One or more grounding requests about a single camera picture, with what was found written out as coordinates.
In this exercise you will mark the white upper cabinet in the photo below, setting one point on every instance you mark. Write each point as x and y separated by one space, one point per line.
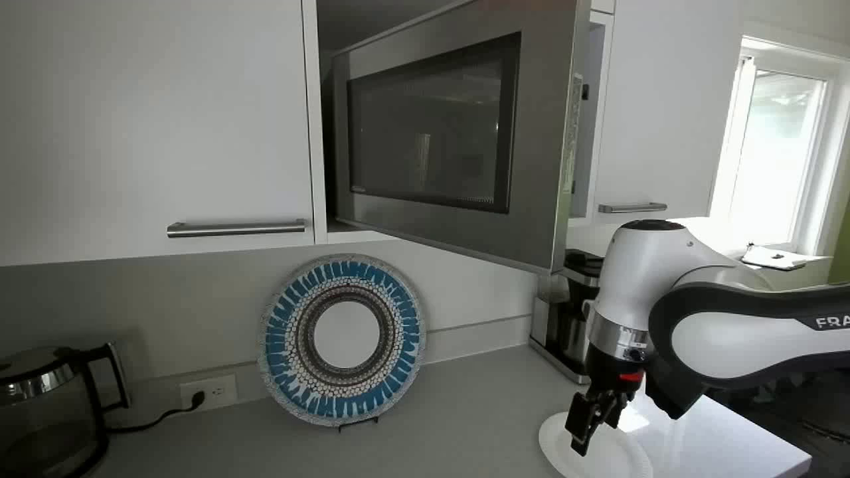
150 115
665 97

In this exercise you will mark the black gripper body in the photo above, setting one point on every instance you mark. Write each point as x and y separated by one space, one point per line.
612 374

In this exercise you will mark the glass electric kettle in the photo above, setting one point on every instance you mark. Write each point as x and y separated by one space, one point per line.
42 414

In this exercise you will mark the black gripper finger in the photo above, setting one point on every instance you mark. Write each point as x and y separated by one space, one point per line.
610 414
579 425

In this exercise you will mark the stainless steel microwave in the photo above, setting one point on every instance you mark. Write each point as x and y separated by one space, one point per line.
588 133

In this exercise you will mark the black and steel coffee maker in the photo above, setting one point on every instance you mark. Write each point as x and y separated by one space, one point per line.
558 308

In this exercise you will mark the plain white plate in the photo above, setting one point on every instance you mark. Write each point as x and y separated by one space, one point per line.
600 455

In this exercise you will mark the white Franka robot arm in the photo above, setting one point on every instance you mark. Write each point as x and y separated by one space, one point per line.
645 266

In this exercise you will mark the white wall outlet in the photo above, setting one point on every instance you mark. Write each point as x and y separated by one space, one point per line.
218 390

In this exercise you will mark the microwave door with glass window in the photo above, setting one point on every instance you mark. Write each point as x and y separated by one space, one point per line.
426 133

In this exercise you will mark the blue patterned decorative plate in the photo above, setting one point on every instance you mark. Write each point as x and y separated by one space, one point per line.
340 340

